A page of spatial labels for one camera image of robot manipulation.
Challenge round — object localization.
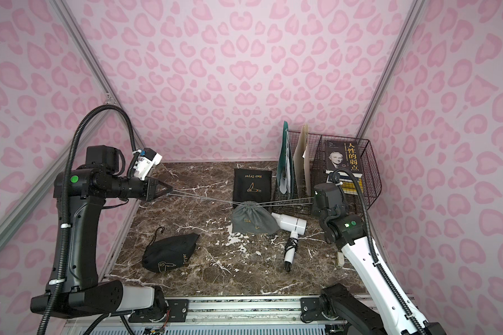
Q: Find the black pouch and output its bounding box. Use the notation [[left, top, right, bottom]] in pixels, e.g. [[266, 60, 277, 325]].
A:
[[233, 169, 272, 208], [141, 227, 200, 273]]

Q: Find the grey hair dryer pouch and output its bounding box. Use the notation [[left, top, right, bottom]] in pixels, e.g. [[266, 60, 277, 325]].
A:
[[167, 189, 315, 235]]

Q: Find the white hair dryer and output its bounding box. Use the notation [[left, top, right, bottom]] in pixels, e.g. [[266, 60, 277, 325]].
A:
[[272, 213, 307, 272]]

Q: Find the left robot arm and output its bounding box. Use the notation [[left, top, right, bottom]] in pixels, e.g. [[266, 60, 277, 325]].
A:
[[30, 145, 172, 320]]

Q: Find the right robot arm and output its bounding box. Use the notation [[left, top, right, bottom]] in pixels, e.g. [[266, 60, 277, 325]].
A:
[[314, 183, 445, 334]]

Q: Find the yellow striped book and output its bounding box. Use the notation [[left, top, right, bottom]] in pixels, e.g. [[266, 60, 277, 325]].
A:
[[327, 176, 358, 195]]

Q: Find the black portrait book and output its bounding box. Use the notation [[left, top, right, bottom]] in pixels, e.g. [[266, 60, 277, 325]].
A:
[[325, 140, 363, 178]]

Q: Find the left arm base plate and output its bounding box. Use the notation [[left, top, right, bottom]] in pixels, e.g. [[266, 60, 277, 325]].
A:
[[128, 299, 189, 324]]

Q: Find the black wire basket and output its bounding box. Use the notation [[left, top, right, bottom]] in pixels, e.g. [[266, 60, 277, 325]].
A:
[[275, 133, 382, 216]]

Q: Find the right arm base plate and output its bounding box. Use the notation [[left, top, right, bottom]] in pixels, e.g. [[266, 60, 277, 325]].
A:
[[300, 297, 346, 324]]

